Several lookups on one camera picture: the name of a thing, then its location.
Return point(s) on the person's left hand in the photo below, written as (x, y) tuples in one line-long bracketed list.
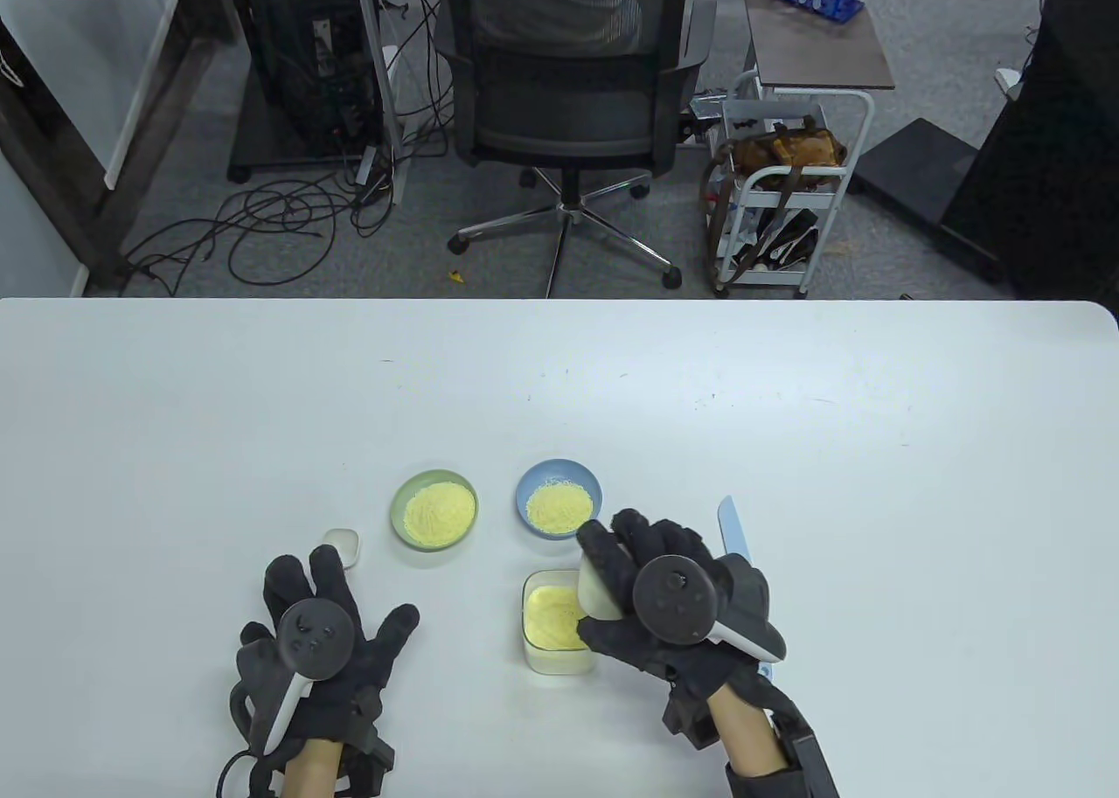
[(367, 667)]

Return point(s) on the person's right hand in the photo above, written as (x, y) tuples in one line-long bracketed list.
[(647, 544)]

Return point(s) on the black and white controller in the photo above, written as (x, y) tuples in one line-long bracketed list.
[(316, 636), (673, 601)]

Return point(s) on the beige container lid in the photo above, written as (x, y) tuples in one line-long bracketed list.
[(596, 593)]

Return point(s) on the light blue plastic knife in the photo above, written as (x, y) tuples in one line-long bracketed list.
[(733, 531)]

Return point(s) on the yellow chicken bouillon heap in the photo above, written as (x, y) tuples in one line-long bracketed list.
[(558, 508), (440, 514)]

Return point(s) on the white coffee spoon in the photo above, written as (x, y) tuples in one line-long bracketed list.
[(344, 546)]

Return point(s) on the clear chicken bouillon container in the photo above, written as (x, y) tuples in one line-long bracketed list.
[(551, 632)]

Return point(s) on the person's left forearm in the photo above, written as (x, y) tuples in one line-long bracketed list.
[(313, 772)]

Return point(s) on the person's right forearm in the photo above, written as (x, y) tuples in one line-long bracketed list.
[(752, 737)]

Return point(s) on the small blue dish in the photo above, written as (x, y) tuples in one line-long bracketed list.
[(533, 479)]

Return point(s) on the small green dish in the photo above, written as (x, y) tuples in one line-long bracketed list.
[(404, 496)]

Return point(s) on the white rolling cart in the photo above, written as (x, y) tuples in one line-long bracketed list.
[(769, 280)]

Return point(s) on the brown leather bag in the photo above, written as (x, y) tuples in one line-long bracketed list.
[(787, 147)]

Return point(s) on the black office chair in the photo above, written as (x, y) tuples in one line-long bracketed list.
[(568, 107)]

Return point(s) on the black flat platform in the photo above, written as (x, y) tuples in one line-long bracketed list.
[(913, 169)]

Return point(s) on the grey power strip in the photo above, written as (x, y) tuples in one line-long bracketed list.
[(369, 169)]

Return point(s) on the white metal desk leg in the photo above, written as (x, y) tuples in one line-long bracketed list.
[(382, 90)]

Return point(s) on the black cabinet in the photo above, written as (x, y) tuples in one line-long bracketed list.
[(1049, 177)]

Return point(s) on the small white device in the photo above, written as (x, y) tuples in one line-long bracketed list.
[(1009, 81)]

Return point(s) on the black computer tower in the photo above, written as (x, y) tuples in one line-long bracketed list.
[(288, 64)]

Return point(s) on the dark wooden desk frame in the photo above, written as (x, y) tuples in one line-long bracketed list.
[(52, 186)]

